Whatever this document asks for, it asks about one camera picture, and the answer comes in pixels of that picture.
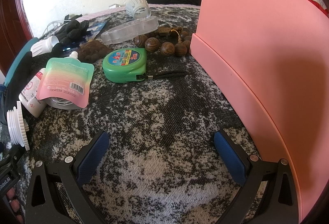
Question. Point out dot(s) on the white bottle with red label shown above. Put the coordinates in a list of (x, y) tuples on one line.
[(29, 95)]

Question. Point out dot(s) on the white charger plug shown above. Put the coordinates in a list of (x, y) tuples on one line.
[(113, 6)]

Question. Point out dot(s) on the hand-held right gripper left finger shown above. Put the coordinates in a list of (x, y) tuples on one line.
[(93, 159)]

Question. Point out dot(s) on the black gloves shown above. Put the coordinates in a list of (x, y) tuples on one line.
[(72, 30)]

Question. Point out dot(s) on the small white ribbed-cap bottle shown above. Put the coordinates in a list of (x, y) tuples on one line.
[(42, 46)]

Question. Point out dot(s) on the pink bedsheet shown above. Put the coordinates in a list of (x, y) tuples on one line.
[(97, 13)]

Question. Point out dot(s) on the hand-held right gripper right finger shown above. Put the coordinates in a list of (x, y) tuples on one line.
[(231, 159)]

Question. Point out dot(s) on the person's left hand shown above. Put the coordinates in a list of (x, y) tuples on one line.
[(14, 203)]

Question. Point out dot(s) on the pastel spout pouch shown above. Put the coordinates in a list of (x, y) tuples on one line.
[(66, 77)]

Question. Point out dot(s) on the dark red wooden door frame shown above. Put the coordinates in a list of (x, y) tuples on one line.
[(10, 33)]

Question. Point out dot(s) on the clear plastic case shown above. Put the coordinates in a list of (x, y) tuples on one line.
[(128, 31)]

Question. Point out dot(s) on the clear plastic tubing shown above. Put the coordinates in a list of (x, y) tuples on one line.
[(52, 25)]

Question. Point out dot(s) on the white threaded plastic fitting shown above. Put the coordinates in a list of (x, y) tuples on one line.
[(16, 126)]

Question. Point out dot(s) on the pink storage box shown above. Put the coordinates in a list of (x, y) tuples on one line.
[(257, 46)]

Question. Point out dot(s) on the green tape measure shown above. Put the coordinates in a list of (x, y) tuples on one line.
[(123, 64)]

